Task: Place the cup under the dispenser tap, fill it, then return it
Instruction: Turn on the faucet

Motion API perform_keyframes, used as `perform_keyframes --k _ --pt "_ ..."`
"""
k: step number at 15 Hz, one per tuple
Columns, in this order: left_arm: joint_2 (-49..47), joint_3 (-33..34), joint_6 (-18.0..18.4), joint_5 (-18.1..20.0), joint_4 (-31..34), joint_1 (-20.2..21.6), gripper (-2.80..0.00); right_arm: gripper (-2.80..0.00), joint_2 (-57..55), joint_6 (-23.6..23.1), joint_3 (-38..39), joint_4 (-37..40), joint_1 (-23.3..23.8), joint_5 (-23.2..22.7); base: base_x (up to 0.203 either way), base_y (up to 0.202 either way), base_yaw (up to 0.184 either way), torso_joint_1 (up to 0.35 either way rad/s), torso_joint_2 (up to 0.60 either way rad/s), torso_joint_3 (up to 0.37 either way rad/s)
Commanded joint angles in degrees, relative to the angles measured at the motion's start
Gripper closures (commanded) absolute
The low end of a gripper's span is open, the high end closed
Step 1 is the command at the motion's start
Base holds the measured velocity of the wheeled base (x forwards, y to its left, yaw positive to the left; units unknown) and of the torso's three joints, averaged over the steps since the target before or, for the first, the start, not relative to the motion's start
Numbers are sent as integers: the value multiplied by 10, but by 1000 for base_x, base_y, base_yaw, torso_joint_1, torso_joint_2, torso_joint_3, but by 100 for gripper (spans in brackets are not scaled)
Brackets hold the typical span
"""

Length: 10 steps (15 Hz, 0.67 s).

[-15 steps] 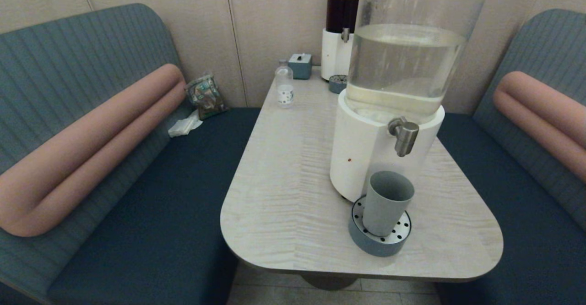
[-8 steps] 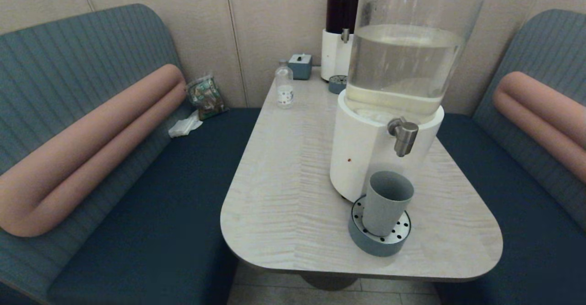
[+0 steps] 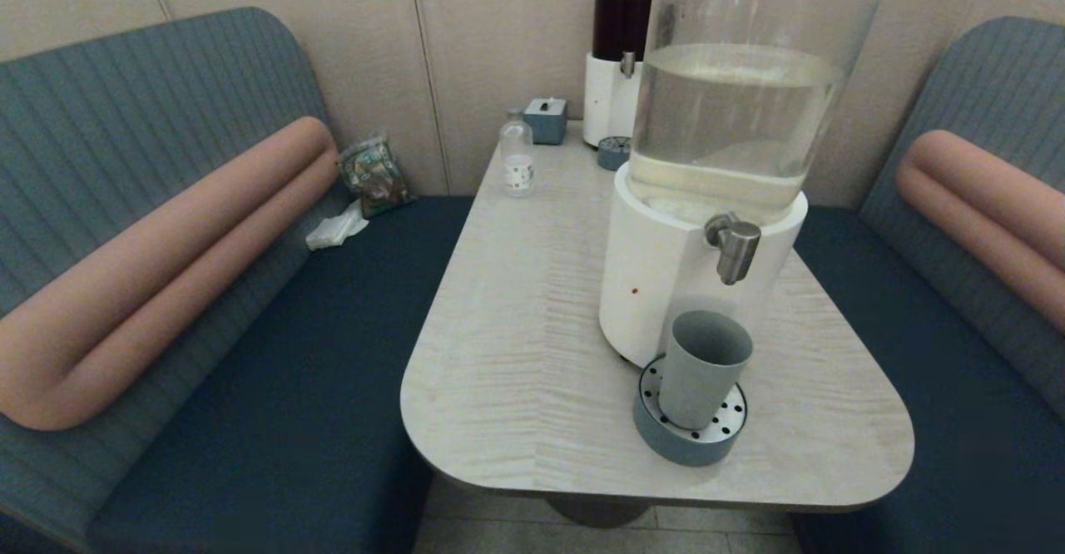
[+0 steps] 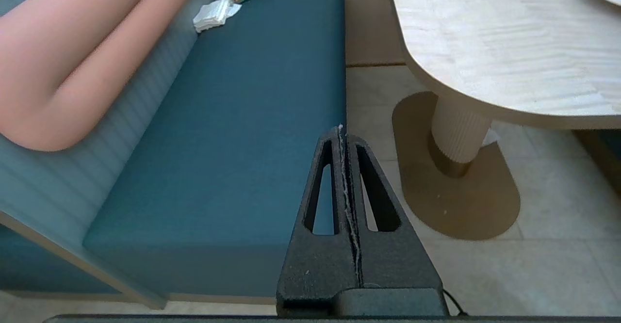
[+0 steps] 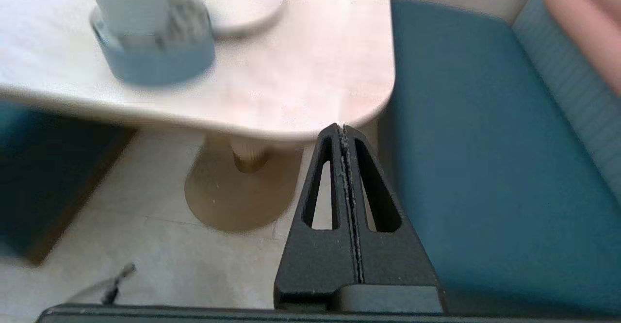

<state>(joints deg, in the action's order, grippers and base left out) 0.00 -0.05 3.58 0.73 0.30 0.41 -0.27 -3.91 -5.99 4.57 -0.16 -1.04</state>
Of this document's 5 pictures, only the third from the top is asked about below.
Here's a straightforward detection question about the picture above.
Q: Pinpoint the blue-grey tissue box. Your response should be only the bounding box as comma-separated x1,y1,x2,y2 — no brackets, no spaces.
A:
523,96,569,146

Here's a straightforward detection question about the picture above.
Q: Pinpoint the small blue steel drip tray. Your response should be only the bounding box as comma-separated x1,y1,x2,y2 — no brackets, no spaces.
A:
597,136,633,172

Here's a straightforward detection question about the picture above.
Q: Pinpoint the large blue steel drip tray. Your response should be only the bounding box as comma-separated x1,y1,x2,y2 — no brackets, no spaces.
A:
632,354,749,467

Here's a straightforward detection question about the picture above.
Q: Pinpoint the clear water dispenser white base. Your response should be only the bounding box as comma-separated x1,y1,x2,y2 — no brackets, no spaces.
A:
599,0,898,370

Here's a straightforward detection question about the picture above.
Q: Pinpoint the teal empty bench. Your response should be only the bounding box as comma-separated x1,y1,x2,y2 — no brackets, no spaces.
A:
790,16,1065,554

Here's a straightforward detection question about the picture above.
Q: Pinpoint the grey plastic cup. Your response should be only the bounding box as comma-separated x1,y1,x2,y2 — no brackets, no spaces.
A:
657,310,754,431

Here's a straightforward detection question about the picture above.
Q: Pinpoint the teal bench with snack bag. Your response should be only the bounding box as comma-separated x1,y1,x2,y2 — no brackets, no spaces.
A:
0,6,475,554

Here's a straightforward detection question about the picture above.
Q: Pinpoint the white crumpled tissue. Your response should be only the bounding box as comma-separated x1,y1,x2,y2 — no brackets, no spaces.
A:
305,200,369,251

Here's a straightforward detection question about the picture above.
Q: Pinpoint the table pedestal leg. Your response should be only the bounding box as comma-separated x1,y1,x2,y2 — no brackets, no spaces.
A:
545,496,658,528

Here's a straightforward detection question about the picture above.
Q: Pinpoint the dark drink dispenser white base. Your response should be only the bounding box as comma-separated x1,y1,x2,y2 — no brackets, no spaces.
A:
582,0,666,148

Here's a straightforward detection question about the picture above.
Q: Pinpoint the pink bolster cushion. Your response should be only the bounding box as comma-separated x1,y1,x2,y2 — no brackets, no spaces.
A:
0,116,340,432
895,129,1065,334

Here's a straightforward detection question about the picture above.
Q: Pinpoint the crinkled snack bag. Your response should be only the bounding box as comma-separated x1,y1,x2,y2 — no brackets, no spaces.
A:
336,134,413,220

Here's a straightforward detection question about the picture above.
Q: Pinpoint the clear plastic bottle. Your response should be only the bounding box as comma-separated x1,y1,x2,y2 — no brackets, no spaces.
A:
500,108,536,198

